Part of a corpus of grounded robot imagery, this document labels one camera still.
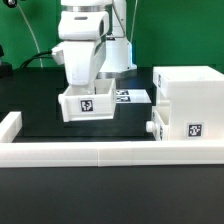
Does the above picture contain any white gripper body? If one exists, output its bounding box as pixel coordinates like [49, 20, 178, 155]
[63, 41, 106, 87]

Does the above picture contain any white drawer box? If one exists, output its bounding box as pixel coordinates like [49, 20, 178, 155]
[58, 79, 116, 122]
[146, 106, 169, 141]

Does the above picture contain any white front drawer box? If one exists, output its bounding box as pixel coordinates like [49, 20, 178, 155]
[146, 106, 169, 141]

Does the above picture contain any white drawer cabinet frame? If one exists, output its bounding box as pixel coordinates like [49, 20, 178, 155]
[153, 66, 224, 141]

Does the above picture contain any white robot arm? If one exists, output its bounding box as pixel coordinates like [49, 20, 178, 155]
[52, 0, 137, 88]

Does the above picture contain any white fiducial marker sheet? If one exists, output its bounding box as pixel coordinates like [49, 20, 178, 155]
[116, 89, 151, 103]

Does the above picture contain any black device at left edge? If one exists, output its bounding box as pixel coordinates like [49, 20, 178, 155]
[0, 45, 13, 77]

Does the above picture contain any white U-shaped border fence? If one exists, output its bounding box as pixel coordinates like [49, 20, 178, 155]
[0, 112, 224, 168]

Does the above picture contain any black cable with connector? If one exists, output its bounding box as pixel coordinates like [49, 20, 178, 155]
[19, 49, 54, 69]

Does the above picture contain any thin white cable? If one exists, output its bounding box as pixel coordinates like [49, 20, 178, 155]
[15, 2, 44, 68]

